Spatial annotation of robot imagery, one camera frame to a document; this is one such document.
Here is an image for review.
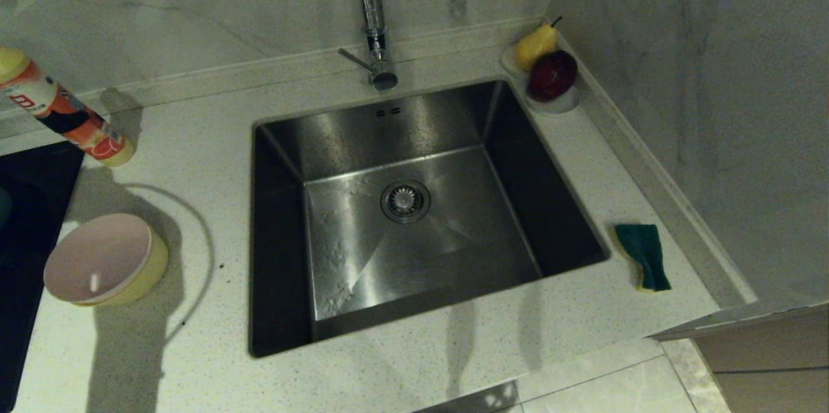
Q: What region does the small white dish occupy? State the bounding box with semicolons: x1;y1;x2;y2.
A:
501;44;582;116

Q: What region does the yellow green sponge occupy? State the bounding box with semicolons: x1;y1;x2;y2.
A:
613;224;673;293

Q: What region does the yellow plastic bowl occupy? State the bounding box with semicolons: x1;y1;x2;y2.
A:
73;224;170;308

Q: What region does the pink plastic bowl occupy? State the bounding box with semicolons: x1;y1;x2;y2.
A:
43;213;155;305

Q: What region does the round metal drain strainer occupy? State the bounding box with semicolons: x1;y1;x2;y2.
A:
381;180;432;225

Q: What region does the yellow pear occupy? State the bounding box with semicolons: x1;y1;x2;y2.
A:
515;17;563;73

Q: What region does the chrome faucet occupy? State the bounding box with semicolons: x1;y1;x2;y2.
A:
337;0;400;92

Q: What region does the dark red apple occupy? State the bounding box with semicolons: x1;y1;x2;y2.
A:
528;50;579;103

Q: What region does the orange dish soap bottle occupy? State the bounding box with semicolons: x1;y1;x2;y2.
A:
0;46;137;168

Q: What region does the stainless steel sink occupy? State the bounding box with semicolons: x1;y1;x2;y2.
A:
249;80;611;359

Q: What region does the black induction cooktop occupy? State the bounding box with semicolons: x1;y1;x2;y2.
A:
0;141;86;413

